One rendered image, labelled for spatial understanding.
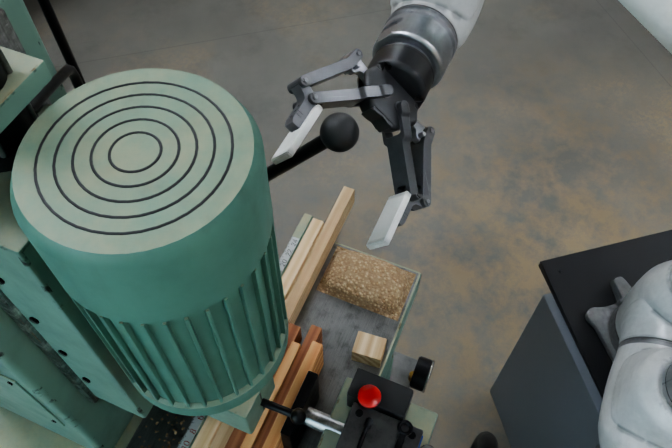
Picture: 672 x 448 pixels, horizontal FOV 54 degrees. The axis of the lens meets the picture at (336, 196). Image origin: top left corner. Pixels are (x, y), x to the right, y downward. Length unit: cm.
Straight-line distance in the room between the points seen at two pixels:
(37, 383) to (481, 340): 146
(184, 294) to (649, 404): 82
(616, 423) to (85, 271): 92
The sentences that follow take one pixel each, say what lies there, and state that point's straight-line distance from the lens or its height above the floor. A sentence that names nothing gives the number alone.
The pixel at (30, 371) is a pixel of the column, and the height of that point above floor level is 114.
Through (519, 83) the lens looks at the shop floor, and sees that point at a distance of 273.
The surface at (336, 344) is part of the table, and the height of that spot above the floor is 90.
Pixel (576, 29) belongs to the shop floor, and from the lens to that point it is 304.
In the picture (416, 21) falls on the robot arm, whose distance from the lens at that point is 78.
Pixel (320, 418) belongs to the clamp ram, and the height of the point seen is 96.
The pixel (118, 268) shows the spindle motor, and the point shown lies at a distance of 44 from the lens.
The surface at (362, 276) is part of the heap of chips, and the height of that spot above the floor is 94.
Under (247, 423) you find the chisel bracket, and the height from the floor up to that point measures 105.
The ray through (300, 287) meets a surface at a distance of 104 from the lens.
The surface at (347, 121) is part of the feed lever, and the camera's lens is 57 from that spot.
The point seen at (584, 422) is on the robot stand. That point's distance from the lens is 148.
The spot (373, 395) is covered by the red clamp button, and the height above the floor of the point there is 102.
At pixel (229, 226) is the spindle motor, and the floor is 149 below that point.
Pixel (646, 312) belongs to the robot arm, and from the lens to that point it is 126.
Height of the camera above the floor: 186
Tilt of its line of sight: 55 degrees down
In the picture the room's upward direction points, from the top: straight up
